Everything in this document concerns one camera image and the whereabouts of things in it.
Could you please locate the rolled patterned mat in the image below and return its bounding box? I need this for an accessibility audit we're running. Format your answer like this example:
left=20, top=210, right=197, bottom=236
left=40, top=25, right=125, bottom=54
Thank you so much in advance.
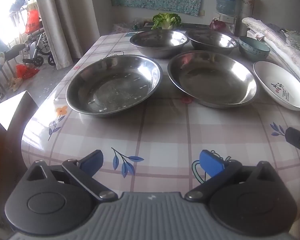
left=239, top=0, right=256, bottom=37

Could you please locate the teal ceramic bowl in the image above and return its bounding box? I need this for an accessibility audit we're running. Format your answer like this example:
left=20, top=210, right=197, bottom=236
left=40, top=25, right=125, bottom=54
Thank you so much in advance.
left=238, top=36, right=270, bottom=62

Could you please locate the plain steel plate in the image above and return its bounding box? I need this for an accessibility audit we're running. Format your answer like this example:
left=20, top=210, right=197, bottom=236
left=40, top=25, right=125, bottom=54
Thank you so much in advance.
left=167, top=50, right=257, bottom=108

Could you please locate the napa cabbage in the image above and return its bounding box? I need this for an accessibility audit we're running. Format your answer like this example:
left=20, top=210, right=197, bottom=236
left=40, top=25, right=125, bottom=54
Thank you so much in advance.
left=151, top=13, right=182, bottom=30

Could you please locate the black padded handle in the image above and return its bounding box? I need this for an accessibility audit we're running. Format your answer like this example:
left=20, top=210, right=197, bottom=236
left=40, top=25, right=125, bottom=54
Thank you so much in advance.
left=4, top=43, right=26, bottom=60

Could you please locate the orange plastic bag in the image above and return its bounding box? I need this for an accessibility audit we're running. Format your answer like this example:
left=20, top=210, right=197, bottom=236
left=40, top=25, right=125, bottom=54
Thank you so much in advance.
left=25, top=10, right=40, bottom=34

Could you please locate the red onion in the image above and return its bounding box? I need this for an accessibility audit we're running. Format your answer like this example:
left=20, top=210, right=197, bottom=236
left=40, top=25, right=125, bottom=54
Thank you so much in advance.
left=209, top=19, right=228, bottom=32

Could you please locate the wheelchair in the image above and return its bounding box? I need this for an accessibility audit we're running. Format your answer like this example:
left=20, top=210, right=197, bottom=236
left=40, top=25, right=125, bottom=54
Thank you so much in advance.
left=22, top=29, right=55, bottom=68

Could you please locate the white printed ceramic plate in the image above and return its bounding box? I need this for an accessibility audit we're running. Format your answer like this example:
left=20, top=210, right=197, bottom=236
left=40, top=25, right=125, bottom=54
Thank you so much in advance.
left=253, top=61, right=300, bottom=111

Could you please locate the white plastic bag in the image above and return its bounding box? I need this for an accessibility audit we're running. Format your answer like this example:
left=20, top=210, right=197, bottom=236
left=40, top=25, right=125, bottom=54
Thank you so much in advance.
left=113, top=22, right=130, bottom=33

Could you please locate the red bag on floor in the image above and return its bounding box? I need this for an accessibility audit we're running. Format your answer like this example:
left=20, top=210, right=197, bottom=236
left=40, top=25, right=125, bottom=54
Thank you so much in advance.
left=16, top=64, right=40, bottom=80

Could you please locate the checked printed tablecloth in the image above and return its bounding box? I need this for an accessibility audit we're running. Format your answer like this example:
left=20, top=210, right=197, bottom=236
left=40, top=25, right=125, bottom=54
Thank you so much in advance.
left=21, top=31, right=300, bottom=220

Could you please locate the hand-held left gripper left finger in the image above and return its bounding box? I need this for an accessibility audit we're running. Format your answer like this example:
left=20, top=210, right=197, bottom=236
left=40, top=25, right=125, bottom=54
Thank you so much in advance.
left=25, top=149, right=119, bottom=202

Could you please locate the steel bowl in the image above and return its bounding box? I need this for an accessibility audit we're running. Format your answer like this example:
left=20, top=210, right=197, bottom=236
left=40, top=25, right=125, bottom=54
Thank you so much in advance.
left=185, top=29, right=239, bottom=57
left=129, top=29, right=190, bottom=58

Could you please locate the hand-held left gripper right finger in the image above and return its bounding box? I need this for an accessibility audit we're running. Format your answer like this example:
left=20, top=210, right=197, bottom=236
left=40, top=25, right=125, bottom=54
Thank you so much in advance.
left=184, top=149, right=277, bottom=202

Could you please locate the dark chair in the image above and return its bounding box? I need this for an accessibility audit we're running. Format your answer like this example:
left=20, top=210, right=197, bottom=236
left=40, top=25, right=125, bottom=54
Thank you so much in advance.
left=0, top=90, right=40, bottom=230

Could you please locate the folded pale quilt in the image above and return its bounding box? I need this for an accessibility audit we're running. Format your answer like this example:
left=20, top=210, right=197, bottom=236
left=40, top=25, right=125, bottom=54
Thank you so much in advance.
left=241, top=17, right=300, bottom=93

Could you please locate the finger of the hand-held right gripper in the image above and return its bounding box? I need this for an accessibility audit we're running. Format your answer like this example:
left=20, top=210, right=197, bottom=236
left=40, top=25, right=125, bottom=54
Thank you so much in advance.
left=285, top=127, right=300, bottom=172

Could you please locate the green floral cloth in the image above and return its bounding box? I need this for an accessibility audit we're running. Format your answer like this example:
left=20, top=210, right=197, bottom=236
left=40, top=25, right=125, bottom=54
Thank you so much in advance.
left=286, top=30, right=300, bottom=58

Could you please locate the white water dispenser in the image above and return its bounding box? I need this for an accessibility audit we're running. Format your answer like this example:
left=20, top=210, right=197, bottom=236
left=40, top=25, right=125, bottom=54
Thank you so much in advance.
left=216, top=14, right=237, bottom=34

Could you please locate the blue water jug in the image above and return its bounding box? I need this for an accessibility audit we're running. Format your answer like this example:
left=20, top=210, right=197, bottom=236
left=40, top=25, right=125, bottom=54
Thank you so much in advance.
left=216, top=0, right=238, bottom=15

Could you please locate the blue hanging cloth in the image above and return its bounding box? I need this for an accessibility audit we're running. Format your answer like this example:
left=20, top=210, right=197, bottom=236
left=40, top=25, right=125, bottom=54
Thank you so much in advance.
left=9, top=0, right=32, bottom=13

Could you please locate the perforated steel plate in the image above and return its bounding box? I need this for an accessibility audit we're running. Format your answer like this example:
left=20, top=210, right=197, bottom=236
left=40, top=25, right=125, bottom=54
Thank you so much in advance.
left=65, top=54, right=163, bottom=117

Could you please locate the beige curtain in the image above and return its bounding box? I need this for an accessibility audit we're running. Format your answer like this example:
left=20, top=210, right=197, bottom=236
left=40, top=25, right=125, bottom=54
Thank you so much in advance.
left=34, top=0, right=100, bottom=69

